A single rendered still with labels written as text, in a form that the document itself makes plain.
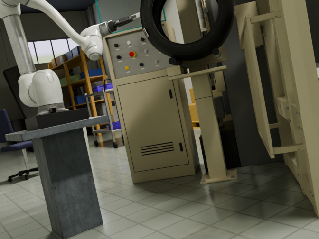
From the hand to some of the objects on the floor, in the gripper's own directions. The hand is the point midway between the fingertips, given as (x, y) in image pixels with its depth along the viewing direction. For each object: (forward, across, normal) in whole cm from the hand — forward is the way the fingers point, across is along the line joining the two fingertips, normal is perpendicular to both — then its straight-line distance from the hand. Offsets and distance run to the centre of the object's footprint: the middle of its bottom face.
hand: (136, 15), depth 240 cm
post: (+13, +33, +128) cm, 133 cm away
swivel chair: (-231, +166, +93) cm, 299 cm away
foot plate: (+13, +33, +128) cm, 133 cm away
